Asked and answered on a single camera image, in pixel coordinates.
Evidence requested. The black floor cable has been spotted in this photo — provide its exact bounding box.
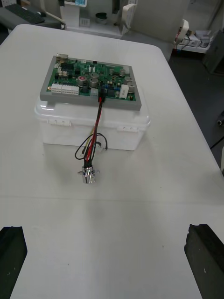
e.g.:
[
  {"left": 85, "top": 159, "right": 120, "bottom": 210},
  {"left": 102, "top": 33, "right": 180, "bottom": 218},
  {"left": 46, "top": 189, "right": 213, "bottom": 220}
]
[{"left": 209, "top": 136, "right": 224, "bottom": 150}]

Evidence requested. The white cabinet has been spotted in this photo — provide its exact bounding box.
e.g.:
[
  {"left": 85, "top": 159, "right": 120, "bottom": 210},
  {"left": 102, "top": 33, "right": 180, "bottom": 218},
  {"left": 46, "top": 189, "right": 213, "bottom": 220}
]
[{"left": 59, "top": 0, "right": 124, "bottom": 39}]

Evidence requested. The grey desk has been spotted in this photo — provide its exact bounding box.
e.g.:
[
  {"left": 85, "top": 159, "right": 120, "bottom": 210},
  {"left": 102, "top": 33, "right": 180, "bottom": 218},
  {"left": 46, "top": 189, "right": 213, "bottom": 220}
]
[{"left": 0, "top": 7, "right": 65, "bottom": 31}]

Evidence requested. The red black green cable bundle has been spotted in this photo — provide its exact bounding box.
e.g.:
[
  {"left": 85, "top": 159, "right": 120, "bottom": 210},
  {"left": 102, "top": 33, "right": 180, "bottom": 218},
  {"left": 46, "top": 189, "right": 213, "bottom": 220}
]
[{"left": 74, "top": 90, "right": 108, "bottom": 185}]

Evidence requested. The black keyboard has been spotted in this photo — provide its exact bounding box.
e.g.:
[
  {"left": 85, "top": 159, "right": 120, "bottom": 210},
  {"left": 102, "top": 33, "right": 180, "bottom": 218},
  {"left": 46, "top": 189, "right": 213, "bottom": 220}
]
[{"left": 4, "top": 4, "right": 45, "bottom": 24}]

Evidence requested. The green circuit board grey frame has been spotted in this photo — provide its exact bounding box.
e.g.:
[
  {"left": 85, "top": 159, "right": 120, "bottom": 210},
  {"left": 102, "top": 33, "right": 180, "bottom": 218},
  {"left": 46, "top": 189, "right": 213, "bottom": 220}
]
[{"left": 39, "top": 53, "right": 143, "bottom": 112}]

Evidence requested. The beige partition panel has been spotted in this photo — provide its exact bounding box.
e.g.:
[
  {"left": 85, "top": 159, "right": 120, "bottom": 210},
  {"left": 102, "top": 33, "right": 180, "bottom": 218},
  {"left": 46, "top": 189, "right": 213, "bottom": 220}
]
[{"left": 127, "top": 0, "right": 194, "bottom": 44}]

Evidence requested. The white curved plastic part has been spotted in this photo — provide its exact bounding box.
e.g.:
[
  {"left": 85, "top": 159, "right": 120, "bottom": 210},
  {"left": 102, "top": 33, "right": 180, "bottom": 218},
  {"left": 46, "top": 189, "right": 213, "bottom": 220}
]
[{"left": 120, "top": 3, "right": 138, "bottom": 36}]

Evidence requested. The milky plastic box with lid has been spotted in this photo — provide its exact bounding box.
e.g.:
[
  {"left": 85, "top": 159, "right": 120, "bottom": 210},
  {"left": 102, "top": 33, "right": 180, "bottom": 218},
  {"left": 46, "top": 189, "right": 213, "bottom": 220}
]
[{"left": 34, "top": 94, "right": 152, "bottom": 152}]

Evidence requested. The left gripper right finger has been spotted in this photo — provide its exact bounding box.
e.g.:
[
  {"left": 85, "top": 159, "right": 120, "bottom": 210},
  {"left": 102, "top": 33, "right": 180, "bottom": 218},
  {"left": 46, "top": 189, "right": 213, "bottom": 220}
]
[{"left": 184, "top": 223, "right": 224, "bottom": 299}]

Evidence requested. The white curved part red mark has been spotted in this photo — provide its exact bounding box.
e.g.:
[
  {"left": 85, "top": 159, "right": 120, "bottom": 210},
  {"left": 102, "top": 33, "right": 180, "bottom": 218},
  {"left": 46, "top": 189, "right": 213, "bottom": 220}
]
[{"left": 173, "top": 18, "right": 189, "bottom": 50}]

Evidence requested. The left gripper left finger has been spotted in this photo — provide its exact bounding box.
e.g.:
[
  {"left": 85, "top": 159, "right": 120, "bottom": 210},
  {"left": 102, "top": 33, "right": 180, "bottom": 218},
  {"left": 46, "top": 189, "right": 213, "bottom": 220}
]
[{"left": 0, "top": 226, "right": 28, "bottom": 299}]

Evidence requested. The white tube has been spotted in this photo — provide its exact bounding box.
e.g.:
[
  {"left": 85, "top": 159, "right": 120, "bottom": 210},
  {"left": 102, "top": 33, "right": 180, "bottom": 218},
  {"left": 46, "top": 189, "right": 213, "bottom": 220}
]
[{"left": 39, "top": 0, "right": 66, "bottom": 25}]

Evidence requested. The low shelf with boxes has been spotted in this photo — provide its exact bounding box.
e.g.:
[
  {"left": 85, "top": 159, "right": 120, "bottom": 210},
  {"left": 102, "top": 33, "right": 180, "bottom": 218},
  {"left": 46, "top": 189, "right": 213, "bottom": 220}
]
[{"left": 181, "top": 29, "right": 214, "bottom": 54}]

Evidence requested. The dark grey box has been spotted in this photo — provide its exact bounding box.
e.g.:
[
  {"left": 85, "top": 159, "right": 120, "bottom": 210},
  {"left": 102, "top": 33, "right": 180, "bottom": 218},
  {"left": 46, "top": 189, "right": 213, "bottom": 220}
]
[{"left": 202, "top": 29, "right": 224, "bottom": 75}]

